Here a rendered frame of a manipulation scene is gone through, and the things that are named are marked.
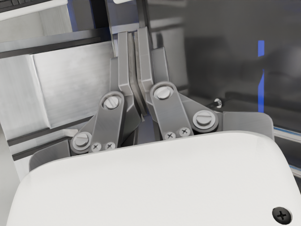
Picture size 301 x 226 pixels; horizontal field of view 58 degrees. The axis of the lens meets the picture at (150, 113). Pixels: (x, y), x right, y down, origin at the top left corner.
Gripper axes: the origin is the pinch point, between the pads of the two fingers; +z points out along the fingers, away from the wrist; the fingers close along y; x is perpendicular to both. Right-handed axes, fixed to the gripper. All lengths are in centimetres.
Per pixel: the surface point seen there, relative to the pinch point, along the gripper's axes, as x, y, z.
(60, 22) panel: -64, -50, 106
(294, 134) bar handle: -29.2, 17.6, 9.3
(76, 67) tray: -55, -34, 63
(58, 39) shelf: -45, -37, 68
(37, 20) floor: -80, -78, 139
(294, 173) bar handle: -34.2, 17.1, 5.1
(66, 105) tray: -63, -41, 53
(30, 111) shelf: -57, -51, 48
